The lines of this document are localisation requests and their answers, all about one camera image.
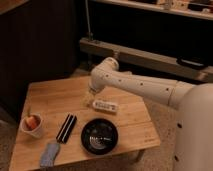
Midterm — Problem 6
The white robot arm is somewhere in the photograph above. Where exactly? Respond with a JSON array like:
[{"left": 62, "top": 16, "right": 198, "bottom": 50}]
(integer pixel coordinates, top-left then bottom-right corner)
[{"left": 86, "top": 57, "right": 213, "bottom": 171}]

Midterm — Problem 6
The wooden low table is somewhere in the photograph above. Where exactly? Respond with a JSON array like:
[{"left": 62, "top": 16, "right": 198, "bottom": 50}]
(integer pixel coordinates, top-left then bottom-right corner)
[{"left": 9, "top": 76, "right": 160, "bottom": 171}]

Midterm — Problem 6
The black rectangular case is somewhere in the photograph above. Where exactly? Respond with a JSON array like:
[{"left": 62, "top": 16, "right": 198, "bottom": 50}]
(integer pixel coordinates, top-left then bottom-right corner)
[{"left": 56, "top": 114, "right": 77, "bottom": 143}]

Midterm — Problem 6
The black round bowl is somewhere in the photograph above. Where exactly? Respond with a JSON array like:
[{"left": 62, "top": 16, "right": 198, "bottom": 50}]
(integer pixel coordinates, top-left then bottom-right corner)
[{"left": 81, "top": 118, "right": 118, "bottom": 155}]

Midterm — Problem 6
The white cup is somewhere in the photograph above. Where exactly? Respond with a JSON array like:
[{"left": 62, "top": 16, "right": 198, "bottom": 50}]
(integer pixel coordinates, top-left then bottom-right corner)
[{"left": 20, "top": 114, "right": 43, "bottom": 138}]

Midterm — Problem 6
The orange carrot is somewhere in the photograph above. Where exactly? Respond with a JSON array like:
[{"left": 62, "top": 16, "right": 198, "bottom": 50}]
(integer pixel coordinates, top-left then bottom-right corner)
[{"left": 25, "top": 116, "right": 37, "bottom": 130}]

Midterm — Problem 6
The blue grey cloth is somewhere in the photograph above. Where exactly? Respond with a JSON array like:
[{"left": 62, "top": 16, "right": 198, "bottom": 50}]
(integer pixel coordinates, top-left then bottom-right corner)
[{"left": 39, "top": 142, "right": 60, "bottom": 167}]

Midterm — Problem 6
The grey metal beam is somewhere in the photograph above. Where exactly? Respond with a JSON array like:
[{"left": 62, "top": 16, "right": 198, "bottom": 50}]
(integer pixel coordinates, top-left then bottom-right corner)
[{"left": 79, "top": 38, "right": 213, "bottom": 82}]

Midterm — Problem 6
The metal vertical pole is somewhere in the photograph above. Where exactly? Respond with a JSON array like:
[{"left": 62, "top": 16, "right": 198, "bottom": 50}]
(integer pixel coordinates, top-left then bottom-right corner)
[{"left": 85, "top": 0, "right": 93, "bottom": 41}]

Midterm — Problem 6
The black device on beam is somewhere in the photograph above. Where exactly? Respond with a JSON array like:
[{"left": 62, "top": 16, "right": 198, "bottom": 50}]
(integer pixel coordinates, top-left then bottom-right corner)
[{"left": 176, "top": 58, "right": 209, "bottom": 70}]

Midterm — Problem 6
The wooden shelf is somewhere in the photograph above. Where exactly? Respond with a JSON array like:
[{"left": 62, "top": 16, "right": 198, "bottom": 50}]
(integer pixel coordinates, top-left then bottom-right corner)
[{"left": 92, "top": 0, "right": 213, "bottom": 21}]

